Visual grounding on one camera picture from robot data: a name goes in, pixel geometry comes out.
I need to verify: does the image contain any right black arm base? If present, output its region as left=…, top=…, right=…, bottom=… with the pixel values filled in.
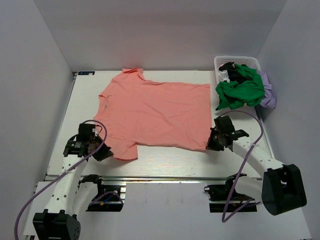
left=203, top=174, right=258, bottom=214

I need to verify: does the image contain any white t shirt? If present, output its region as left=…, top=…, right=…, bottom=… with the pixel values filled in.
left=217, top=70, right=230, bottom=83

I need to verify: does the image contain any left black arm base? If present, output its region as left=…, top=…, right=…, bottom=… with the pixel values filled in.
left=78, top=174, right=126, bottom=213

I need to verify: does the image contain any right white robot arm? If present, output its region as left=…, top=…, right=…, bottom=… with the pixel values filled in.
left=203, top=115, right=307, bottom=222

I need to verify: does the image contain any white plastic laundry basket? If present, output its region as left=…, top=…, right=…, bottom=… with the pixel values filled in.
left=214, top=55, right=261, bottom=82

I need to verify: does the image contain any salmon pink t shirt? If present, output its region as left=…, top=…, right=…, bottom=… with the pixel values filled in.
left=94, top=68, right=212, bottom=160

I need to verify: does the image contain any blue table label sticker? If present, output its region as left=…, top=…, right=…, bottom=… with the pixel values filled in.
left=77, top=71, right=95, bottom=76

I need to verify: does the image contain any black t shirt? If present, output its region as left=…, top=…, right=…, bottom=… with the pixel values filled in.
left=218, top=62, right=253, bottom=84

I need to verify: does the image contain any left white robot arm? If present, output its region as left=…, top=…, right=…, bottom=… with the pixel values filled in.
left=32, top=120, right=113, bottom=240

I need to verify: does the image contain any lavender t shirt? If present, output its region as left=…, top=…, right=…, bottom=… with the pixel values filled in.
left=257, top=70, right=277, bottom=109

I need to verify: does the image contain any green t shirt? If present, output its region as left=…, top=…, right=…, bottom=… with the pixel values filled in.
left=215, top=63, right=265, bottom=111

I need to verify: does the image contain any aluminium table edge rail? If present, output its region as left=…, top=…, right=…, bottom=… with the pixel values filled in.
left=44, top=175, right=283, bottom=184

